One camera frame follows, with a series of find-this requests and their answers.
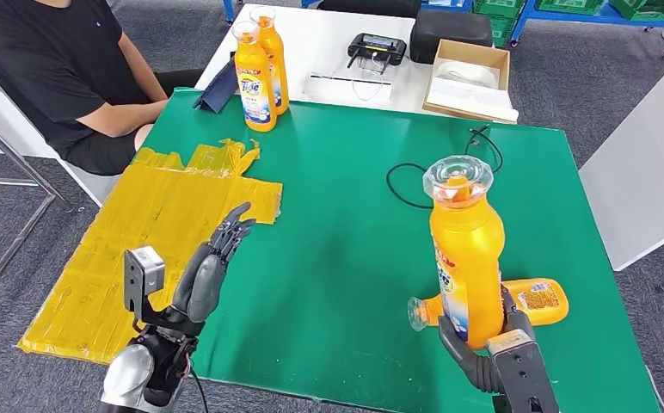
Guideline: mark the tablet in blue case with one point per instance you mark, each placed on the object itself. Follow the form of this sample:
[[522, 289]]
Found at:
[[218, 91]]

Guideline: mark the black carry case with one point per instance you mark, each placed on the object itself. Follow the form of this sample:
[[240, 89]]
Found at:
[[449, 31]]

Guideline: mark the black remote controller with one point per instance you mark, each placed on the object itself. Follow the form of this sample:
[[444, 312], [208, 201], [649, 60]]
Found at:
[[377, 48]]

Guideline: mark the person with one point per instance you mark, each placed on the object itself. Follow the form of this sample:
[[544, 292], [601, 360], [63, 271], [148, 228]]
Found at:
[[47, 62]]

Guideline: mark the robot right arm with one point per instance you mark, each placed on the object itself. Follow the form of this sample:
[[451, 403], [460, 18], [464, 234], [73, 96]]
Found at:
[[483, 373]]

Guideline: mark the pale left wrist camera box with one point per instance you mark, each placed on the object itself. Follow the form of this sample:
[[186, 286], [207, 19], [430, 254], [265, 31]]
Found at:
[[144, 273]]

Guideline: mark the white foam sheet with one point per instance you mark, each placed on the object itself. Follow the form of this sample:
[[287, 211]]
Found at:
[[471, 101]]

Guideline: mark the green plastic crate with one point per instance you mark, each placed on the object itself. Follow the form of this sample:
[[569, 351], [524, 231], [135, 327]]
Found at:
[[502, 31], [651, 7], [500, 7], [571, 4]]

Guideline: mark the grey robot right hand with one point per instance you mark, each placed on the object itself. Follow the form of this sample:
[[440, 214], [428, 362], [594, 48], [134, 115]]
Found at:
[[451, 342]]

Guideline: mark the orange detergent bottle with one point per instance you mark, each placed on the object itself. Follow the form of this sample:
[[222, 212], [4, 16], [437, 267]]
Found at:
[[255, 85], [279, 62], [540, 302], [469, 256]]

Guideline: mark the blue metal rack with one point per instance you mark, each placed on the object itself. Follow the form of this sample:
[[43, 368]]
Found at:
[[617, 17], [228, 10]]

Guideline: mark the grey metal frame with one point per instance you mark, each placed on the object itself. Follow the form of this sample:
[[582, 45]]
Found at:
[[53, 194]]

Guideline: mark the white bench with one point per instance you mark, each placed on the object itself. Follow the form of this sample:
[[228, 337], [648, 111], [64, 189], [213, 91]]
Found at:
[[90, 185]]

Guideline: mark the green table mat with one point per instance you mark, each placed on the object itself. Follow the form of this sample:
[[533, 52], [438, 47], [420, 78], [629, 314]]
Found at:
[[338, 199]]

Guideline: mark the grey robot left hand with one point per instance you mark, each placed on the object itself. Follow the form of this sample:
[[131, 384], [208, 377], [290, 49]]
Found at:
[[204, 290]]

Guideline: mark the yellow tape sheet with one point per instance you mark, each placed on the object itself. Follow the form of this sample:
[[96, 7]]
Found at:
[[138, 239]]

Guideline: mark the white side table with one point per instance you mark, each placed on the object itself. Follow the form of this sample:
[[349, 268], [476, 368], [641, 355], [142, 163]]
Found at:
[[642, 171]]

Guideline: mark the cardboard box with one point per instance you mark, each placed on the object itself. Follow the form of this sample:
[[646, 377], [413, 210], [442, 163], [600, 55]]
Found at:
[[466, 51]]

